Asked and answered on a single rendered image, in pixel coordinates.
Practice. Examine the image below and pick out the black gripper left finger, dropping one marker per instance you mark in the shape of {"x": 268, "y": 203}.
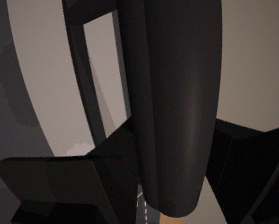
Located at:
{"x": 106, "y": 177}

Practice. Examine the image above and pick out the dark grey flat mat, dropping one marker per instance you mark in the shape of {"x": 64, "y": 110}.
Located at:
{"x": 21, "y": 134}

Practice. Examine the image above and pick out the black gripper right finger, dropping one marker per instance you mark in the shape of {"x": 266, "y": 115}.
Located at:
{"x": 242, "y": 167}

